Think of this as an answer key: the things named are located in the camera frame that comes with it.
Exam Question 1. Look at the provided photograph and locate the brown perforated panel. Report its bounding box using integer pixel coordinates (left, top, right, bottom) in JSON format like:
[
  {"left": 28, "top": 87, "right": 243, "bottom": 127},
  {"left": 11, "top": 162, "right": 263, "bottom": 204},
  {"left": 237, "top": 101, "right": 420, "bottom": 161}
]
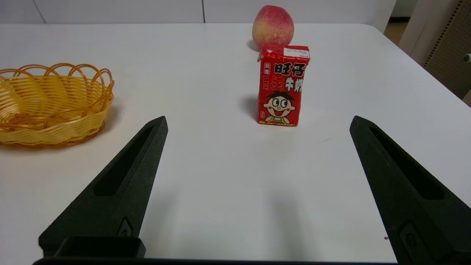
[{"left": 423, "top": 0, "right": 471, "bottom": 100}]

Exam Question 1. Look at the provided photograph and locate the yellow woven plastic basket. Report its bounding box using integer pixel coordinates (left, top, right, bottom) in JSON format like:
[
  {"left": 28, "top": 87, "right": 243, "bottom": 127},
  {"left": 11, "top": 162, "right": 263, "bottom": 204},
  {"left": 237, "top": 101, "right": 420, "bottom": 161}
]
[{"left": 0, "top": 63, "right": 114, "bottom": 149}]

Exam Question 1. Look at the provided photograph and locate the red yellow peach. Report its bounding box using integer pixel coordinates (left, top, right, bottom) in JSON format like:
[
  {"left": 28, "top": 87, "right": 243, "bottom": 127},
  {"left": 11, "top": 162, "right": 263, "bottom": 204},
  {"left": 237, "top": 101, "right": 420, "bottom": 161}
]
[{"left": 252, "top": 5, "right": 295, "bottom": 49}]

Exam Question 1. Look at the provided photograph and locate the red milk carton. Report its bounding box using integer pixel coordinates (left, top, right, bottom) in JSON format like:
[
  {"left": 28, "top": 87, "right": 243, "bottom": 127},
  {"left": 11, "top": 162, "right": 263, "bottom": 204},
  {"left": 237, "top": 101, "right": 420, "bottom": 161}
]
[{"left": 257, "top": 45, "right": 310, "bottom": 127}]

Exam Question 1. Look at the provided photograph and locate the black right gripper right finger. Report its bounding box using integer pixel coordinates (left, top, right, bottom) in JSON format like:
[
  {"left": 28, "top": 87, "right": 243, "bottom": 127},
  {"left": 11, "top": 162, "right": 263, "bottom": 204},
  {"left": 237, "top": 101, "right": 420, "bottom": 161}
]
[{"left": 350, "top": 116, "right": 471, "bottom": 265}]

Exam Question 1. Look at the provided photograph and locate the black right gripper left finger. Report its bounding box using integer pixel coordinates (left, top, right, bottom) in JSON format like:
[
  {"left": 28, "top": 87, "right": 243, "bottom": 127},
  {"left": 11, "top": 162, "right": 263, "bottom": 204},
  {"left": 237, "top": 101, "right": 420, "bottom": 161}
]
[{"left": 38, "top": 116, "right": 169, "bottom": 257}]

